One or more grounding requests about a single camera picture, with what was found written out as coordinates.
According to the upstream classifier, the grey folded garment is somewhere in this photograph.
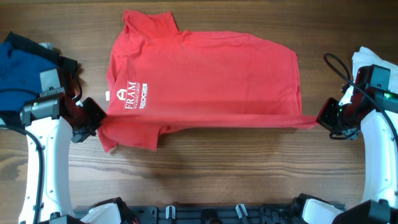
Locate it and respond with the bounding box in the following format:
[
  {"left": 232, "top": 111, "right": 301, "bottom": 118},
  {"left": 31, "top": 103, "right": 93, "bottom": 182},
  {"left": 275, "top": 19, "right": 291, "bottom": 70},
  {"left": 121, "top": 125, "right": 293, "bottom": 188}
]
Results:
[{"left": 39, "top": 42, "right": 53, "bottom": 50}]

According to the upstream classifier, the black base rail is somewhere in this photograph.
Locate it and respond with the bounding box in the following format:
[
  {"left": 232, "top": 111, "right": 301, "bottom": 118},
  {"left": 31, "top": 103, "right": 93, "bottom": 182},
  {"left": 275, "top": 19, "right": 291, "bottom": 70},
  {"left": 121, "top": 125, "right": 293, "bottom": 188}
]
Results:
[{"left": 74, "top": 203, "right": 346, "bottom": 224}]

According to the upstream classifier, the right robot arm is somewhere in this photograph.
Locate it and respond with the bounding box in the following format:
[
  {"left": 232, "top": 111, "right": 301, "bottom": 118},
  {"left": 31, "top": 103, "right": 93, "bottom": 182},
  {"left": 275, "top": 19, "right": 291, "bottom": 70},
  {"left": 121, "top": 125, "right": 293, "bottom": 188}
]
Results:
[{"left": 288, "top": 64, "right": 397, "bottom": 223}]

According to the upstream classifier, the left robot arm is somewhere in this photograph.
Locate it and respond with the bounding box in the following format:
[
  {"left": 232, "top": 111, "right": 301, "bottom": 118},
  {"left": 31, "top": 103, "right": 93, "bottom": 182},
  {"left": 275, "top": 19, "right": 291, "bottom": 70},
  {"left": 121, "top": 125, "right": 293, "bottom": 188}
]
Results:
[{"left": 19, "top": 68, "right": 106, "bottom": 223}]

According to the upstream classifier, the blue folded shirt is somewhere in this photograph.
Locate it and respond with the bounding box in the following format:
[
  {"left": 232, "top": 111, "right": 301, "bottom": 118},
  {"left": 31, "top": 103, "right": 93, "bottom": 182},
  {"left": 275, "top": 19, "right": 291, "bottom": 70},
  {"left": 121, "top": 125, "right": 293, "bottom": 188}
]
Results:
[{"left": 1, "top": 42, "right": 57, "bottom": 112}]

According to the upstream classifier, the red FRAM t-shirt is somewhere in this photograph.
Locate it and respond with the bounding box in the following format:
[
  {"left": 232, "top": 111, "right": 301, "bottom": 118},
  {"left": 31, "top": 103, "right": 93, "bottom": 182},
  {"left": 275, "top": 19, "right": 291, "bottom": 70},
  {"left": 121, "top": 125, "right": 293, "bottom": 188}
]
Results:
[{"left": 98, "top": 10, "right": 315, "bottom": 152}]

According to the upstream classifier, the white t-shirt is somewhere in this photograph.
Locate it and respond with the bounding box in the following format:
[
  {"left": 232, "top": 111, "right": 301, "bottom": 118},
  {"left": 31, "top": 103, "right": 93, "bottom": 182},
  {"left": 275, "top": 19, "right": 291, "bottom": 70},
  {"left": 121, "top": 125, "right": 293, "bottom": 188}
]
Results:
[{"left": 338, "top": 46, "right": 398, "bottom": 106}]

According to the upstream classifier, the black folded garment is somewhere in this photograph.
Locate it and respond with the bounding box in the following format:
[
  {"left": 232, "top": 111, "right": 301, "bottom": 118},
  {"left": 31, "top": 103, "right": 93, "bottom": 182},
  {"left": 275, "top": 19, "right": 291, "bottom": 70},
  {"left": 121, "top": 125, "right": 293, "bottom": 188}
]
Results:
[{"left": 1, "top": 32, "right": 78, "bottom": 127}]

